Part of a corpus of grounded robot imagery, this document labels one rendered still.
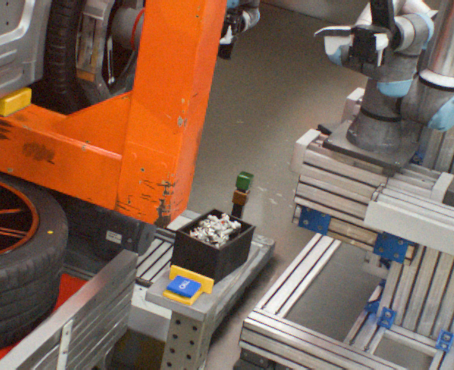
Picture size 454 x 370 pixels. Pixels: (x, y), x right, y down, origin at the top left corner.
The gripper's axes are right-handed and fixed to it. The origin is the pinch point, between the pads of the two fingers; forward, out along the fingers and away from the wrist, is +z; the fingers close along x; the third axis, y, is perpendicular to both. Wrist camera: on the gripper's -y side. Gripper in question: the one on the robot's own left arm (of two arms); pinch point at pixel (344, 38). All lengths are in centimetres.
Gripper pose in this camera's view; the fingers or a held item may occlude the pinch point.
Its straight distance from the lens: 211.0
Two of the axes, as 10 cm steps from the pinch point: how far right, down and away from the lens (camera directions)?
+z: -6.0, 2.4, -7.6
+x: -7.9, -2.7, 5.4
